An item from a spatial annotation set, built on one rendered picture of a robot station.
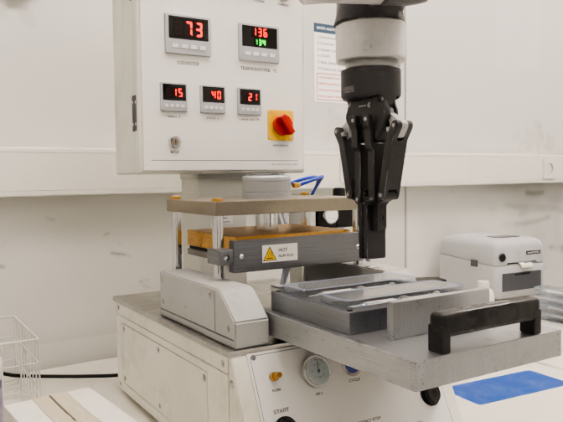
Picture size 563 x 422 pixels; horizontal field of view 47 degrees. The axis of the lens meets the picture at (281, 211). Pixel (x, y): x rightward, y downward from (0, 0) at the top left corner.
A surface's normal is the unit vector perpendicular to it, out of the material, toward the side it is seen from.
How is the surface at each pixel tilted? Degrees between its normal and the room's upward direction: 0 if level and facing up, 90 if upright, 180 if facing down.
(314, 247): 90
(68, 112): 90
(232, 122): 90
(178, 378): 90
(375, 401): 65
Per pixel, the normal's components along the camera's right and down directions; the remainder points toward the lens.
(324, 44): 0.56, 0.04
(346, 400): 0.48, -0.39
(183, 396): -0.85, 0.04
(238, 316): 0.33, -0.73
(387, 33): 0.32, 0.06
